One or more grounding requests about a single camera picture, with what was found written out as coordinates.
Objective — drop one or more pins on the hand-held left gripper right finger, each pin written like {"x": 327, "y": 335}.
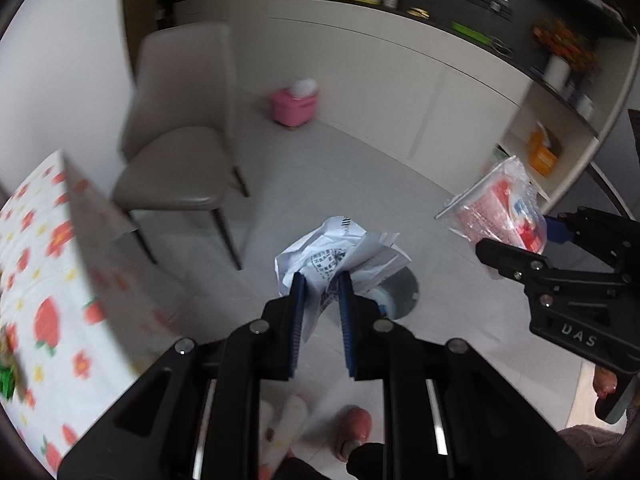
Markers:
{"x": 345, "y": 310}

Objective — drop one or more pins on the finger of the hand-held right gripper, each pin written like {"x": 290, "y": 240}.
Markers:
{"x": 510, "y": 256}
{"x": 557, "y": 230}

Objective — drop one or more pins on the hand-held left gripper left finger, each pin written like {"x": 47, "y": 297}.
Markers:
{"x": 297, "y": 310}

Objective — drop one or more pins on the plastic-wrapped red noodle cup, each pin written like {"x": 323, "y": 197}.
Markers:
{"x": 490, "y": 210}

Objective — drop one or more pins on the grey round trash bin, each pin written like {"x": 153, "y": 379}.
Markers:
{"x": 400, "y": 295}

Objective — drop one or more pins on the white paper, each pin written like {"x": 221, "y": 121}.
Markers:
{"x": 325, "y": 255}

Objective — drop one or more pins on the person's right hand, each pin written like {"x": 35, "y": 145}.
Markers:
{"x": 606, "y": 385}

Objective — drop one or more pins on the orange box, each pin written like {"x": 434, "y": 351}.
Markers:
{"x": 542, "y": 152}

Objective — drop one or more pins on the pink slipper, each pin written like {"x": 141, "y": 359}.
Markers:
{"x": 354, "y": 427}

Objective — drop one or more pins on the orange flowers in white pot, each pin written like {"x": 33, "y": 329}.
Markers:
{"x": 562, "y": 50}

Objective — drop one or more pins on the beige leather chair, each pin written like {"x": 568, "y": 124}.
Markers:
{"x": 175, "y": 170}

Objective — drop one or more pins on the white cabinet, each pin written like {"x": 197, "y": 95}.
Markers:
{"x": 400, "y": 85}

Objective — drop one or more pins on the pink box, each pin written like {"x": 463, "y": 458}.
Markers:
{"x": 295, "y": 105}

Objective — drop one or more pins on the green packet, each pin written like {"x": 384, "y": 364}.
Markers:
{"x": 469, "y": 32}

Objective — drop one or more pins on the flower and strawberry tablecloth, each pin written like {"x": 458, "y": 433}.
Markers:
{"x": 45, "y": 285}

